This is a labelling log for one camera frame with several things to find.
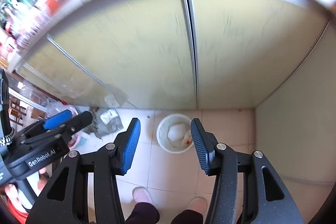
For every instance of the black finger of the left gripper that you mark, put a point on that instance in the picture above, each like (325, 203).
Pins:
(72, 126)

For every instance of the grey printed plastic bag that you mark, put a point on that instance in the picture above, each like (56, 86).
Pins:
(105, 122)

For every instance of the left cabinet door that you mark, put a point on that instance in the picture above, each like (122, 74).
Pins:
(130, 53)

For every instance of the cabinet door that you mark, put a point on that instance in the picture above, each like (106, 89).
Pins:
(130, 53)
(246, 49)

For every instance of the left pink slipper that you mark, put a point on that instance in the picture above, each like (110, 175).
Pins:
(141, 195)

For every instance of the right cabinet door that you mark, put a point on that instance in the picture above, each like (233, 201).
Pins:
(246, 49)

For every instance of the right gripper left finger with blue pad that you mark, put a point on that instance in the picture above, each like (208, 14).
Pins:
(64, 199)

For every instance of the right pink slipper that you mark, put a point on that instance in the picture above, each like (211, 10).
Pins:
(198, 204)

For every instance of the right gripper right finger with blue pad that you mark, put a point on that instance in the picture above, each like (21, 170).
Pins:
(247, 188)

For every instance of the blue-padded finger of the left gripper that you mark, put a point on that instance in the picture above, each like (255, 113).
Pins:
(40, 129)

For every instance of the pink slipper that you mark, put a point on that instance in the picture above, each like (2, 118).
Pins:
(141, 195)
(198, 204)

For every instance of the white round trash bin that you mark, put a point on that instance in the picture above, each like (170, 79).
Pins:
(174, 134)

